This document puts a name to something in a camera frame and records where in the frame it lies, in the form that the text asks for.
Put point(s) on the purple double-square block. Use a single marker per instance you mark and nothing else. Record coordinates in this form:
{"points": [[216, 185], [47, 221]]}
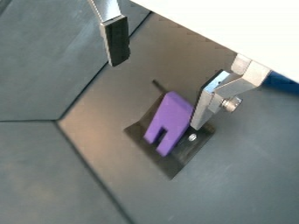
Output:
{"points": [[171, 118]]}

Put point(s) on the blue shape-sorting board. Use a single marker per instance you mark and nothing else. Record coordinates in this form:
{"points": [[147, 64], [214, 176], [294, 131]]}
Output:
{"points": [[275, 80]]}

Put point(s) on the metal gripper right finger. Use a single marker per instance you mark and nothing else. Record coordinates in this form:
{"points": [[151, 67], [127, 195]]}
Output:
{"points": [[219, 92]]}

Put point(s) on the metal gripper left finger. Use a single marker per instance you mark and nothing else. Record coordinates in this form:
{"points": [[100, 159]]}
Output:
{"points": [[114, 30]]}

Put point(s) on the black curved holder block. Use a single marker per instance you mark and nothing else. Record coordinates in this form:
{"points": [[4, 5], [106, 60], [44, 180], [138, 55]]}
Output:
{"points": [[163, 134]]}

